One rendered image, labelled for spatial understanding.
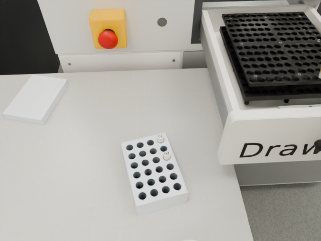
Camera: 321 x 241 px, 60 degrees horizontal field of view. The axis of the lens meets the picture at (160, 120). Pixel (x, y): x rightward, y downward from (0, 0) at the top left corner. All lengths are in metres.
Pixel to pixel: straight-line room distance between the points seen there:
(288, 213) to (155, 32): 1.03
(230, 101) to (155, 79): 0.27
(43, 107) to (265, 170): 0.91
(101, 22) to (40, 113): 0.23
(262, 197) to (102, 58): 0.99
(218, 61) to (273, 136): 0.17
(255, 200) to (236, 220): 0.91
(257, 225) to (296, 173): 0.28
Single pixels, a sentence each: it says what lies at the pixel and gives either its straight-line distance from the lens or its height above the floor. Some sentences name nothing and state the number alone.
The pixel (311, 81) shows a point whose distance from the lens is 0.52.
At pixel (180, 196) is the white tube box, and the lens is 0.45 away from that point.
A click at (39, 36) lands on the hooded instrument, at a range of 1.68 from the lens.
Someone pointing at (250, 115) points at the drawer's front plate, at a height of 0.93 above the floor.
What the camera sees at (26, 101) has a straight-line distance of 0.66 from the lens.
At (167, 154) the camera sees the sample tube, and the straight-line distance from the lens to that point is 0.47.
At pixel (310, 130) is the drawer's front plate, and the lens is 0.44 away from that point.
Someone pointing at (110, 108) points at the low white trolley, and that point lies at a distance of 0.61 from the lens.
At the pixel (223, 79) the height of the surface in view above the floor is 0.89.
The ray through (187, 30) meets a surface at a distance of 0.67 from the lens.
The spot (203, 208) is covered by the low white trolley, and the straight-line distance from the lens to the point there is 0.48.
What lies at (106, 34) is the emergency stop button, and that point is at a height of 0.89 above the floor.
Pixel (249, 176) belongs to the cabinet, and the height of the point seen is 0.16.
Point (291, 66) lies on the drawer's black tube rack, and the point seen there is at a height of 0.90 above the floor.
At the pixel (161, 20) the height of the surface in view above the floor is 0.88.
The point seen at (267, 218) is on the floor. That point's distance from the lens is 1.37.
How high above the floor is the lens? 1.20
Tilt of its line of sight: 49 degrees down
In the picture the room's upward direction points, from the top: straight up
